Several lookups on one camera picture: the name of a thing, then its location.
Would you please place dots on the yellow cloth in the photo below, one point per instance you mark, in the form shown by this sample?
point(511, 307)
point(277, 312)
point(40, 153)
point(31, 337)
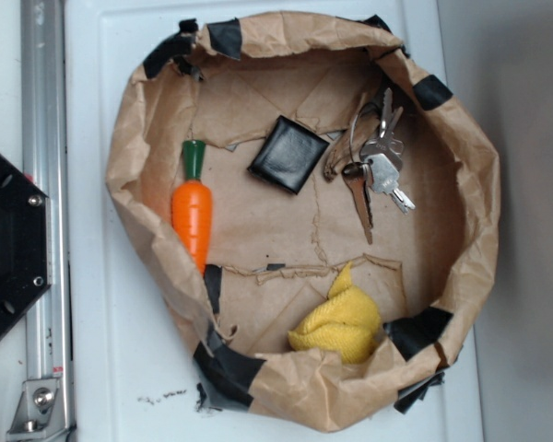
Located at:
point(347, 322)

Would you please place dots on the brown paper bag tray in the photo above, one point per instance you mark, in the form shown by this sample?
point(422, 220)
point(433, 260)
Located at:
point(273, 254)

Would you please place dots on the black leather wallet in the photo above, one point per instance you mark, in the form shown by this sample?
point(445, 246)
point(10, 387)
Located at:
point(288, 156)

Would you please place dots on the orange toy carrot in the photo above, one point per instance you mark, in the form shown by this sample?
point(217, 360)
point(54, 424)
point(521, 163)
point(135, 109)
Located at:
point(192, 205)

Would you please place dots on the silver key large head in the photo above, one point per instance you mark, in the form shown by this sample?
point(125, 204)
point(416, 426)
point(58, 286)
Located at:
point(385, 176)

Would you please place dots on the silver key with holes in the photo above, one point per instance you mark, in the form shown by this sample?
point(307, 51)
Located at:
point(391, 145)

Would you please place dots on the silver long key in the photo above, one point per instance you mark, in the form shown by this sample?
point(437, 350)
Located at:
point(386, 115)

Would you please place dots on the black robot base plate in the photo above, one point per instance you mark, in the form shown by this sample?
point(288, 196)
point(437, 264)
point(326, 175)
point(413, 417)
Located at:
point(24, 262)

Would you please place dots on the metal corner bracket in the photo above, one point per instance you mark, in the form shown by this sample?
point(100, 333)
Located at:
point(40, 413)

